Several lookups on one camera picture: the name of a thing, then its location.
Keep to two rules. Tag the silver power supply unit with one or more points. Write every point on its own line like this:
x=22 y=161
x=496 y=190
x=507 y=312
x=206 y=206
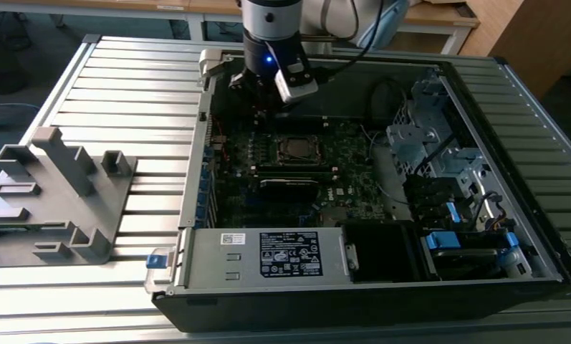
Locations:
x=208 y=265

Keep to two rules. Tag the black office chair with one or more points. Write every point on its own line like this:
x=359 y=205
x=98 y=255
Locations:
x=3 y=53

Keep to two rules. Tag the white barcode sticker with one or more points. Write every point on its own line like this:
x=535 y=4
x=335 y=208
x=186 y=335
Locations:
x=232 y=238

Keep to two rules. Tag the black graphics card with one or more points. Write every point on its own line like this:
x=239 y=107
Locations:
x=290 y=190

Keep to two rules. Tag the green motherboard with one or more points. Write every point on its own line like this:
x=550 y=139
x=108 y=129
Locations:
x=356 y=179

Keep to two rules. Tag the wooden desk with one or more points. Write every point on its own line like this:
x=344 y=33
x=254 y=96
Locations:
x=438 y=19

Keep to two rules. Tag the blue release tab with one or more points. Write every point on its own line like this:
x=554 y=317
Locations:
x=156 y=261

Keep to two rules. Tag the black PC case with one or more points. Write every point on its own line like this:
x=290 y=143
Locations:
x=362 y=311

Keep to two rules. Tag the metal drive cage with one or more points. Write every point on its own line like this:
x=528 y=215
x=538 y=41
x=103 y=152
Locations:
x=410 y=136

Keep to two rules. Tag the grey plastic parts rack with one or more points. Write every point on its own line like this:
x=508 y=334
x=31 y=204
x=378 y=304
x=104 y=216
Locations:
x=64 y=200

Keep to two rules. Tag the wooden cabinet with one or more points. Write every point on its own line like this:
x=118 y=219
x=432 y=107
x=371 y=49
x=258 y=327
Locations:
x=528 y=36

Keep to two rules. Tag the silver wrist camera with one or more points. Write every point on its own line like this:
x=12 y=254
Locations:
x=296 y=86

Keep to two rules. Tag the blue disk carrier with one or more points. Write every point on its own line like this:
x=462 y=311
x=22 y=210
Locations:
x=440 y=240
x=450 y=211

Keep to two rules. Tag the black hard disk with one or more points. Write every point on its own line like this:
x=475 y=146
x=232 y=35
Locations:
x=462 y=263

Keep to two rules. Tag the chipset heatsink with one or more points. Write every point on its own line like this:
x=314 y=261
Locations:
x=335 y=216

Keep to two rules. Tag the black rating label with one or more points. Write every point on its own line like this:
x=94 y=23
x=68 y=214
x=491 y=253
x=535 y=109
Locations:
x=290 y=254

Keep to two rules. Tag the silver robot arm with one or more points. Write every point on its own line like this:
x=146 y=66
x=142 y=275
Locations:
x=271 y=18

